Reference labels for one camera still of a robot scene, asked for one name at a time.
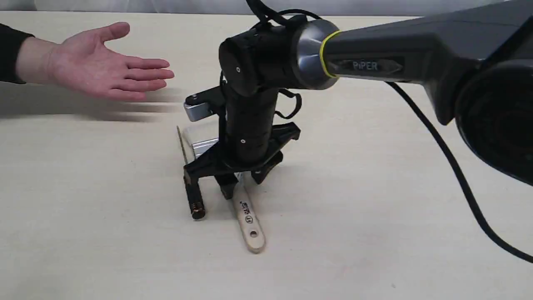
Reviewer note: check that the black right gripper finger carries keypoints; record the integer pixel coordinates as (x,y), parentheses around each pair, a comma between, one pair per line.
(259,175)

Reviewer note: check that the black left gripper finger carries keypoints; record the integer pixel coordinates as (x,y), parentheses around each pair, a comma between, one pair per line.
(227,183)

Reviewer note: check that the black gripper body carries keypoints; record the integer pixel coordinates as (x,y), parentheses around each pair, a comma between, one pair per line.
(248,137)

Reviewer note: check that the wooden handled paint brush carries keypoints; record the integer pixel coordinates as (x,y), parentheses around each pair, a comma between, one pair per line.
(243,209)

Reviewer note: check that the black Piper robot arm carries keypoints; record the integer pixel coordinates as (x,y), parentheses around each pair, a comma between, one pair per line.
(475,66)

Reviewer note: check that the open bare human hand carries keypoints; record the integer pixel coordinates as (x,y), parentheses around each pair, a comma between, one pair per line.
(84,64)

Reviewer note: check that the gold black precision screwdriver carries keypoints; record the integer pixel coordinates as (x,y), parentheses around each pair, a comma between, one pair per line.
(195,201)

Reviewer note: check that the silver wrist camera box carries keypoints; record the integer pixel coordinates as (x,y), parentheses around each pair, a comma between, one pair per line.
(204,104)

